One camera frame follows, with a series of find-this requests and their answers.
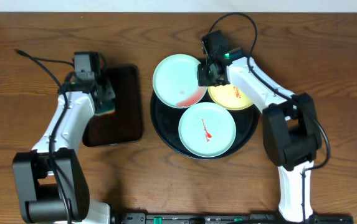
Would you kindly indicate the green yellow sponge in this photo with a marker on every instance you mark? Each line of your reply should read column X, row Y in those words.
column 107, row 107

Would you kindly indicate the black round tray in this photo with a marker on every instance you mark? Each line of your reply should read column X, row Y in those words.
column 165, row 120

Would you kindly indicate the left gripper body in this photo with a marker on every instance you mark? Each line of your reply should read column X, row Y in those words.
column 106, row 94

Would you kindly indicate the light blue plate bottom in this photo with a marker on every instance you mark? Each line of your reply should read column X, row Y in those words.
column 207, row 130

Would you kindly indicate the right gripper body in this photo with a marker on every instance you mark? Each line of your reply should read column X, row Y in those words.
column 207, row 78

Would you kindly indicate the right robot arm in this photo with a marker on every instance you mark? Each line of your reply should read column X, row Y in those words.
column 291, row 133

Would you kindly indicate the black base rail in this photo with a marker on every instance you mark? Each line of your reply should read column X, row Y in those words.
column 142, row 218

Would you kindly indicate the dark rectangular tray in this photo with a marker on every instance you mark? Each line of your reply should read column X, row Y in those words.
column 125, row 122

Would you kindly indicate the yellow plate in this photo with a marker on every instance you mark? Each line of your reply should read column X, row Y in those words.
column 230, row 97

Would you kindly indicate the light blue plate top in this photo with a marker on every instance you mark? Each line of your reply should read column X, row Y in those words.
column 175, row 81

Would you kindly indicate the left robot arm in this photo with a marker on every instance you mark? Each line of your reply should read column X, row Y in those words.
column 50, row 183

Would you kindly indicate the light blue plate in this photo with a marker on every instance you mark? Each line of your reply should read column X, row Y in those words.
column 207, row 130
column 175, row 81

